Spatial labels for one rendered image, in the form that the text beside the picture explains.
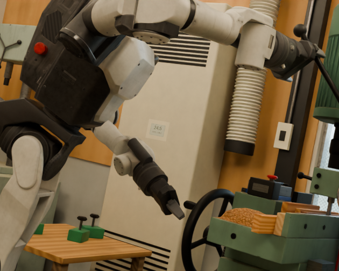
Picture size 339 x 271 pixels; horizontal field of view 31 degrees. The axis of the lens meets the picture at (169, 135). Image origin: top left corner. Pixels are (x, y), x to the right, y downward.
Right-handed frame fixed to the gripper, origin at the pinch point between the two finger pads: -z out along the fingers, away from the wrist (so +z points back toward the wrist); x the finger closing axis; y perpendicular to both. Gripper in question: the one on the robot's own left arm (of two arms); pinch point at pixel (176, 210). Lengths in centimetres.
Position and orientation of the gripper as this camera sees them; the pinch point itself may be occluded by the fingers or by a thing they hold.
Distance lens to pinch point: 178.5
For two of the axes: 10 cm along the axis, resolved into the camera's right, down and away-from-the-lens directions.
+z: -5.5, -6.1, 5.6
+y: 8.2, -5.3, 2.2
